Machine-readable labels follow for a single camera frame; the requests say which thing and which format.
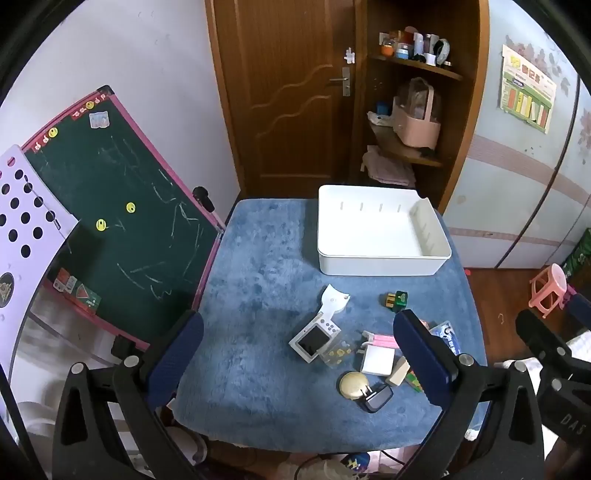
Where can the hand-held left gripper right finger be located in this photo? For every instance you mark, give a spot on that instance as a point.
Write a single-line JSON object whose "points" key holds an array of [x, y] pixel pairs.
{"points": [[418, 355]]}

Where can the folded pink cloth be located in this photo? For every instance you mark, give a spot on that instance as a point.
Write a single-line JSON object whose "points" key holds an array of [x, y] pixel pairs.
{"points": [[388, 168]]}

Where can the green chalkboard with pink frame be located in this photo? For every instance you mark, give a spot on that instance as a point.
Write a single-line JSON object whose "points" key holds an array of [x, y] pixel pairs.
{"points": [[129, 258]]}

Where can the black easel knob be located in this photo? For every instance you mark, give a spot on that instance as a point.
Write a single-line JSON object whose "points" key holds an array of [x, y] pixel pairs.
{"points": [[203, 197]]}

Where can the round gold compact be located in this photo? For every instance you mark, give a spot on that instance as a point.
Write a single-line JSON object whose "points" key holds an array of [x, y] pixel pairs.
{"points": [[352, 385]]}

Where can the crumpled white paper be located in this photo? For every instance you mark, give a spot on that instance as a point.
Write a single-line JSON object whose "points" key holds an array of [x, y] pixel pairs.
{"points": [[381, 121]]}

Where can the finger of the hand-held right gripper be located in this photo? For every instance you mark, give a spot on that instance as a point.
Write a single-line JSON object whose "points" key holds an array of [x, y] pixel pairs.
{"points": [[535, 330], [581, 313]]}

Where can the brown wooden door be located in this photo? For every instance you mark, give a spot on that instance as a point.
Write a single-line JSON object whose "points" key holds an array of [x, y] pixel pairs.
{"points": [[286, 115]]}

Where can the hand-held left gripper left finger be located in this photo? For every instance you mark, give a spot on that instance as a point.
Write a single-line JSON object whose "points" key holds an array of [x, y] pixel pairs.
{"points": [[178, 350]]}

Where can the blue fluffy mat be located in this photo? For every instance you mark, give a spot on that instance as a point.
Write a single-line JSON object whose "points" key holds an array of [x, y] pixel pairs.
{"points": [[258, 300]]}

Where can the white plastic storage bin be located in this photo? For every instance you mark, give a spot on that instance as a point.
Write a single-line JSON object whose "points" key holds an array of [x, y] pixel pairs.
{"points": [[369, 230]]}

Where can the white slipper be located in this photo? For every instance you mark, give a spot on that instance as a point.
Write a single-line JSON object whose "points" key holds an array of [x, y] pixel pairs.
{"points": [[187, 445]]}

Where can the wall poster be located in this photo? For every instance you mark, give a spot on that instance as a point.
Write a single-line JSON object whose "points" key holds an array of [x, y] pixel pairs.
{"points": [[526, 87]]}

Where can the red green toy block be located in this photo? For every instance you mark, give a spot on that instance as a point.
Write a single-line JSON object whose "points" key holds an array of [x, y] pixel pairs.
{"points": [[414, 383]]}

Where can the brown wooden corner shelf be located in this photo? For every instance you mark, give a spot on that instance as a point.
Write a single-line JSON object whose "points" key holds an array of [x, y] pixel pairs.
{"points": [[466, 115]]}

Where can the white cat-shaped plastic piece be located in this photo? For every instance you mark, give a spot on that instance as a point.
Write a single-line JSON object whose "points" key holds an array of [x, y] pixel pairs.
{"points": [[333, 300]]}

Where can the cluster of small bottles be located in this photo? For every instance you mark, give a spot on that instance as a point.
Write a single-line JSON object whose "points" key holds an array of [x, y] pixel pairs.
{"points": [[415, 46]]}

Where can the white charger block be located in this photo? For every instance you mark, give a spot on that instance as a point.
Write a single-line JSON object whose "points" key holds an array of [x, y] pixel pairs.
{"points": [[377, 361]]}

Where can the black charger plug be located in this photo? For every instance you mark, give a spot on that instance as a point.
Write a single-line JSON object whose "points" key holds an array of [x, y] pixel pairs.
{"points": [[376, 399]]}

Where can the pale blue sticker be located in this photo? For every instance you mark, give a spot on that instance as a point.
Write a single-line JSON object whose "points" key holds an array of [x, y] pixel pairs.
{"points": [[99, 119]]}

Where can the white door hook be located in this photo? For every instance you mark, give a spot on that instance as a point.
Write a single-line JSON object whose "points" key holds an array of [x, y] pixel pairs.
{"points": [[349, 55]]}

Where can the pale blue wardrobe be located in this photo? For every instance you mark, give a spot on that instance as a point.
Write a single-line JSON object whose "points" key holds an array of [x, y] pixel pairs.
{"points": [[508, 184]]}

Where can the blue white packet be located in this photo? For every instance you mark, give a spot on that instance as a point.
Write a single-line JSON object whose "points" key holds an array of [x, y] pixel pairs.
{"points": [[447, 336]]}

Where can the beige eraser block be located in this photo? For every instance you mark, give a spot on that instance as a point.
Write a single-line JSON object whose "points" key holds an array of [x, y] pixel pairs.
{"points": [[398, 373]]}

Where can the white toy camera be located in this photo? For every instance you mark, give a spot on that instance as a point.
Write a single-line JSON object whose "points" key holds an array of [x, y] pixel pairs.
{"points": [[311, 341]]}

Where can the pink plastic stool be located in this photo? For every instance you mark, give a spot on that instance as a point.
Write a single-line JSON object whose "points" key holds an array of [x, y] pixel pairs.
{"points": [[551, 277]]}

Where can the green patterned bag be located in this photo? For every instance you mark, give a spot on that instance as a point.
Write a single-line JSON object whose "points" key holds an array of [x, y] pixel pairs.
{"points": [[581, 256]]}

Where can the clear pouch with yellow beads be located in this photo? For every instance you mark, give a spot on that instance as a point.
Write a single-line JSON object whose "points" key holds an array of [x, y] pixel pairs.
{"points": [[339, 355]]}

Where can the blue yellow toy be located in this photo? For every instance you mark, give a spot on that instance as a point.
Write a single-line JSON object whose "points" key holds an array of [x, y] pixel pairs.
{"points": [[354, 461]]}

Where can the small blue cup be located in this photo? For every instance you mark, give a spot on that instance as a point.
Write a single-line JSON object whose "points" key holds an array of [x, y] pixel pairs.
{"points": [[382, 108]]}

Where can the colourful puzzle cube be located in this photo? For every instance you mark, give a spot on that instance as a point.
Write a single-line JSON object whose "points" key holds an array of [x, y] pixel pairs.
{"points": [[396, 301]]}

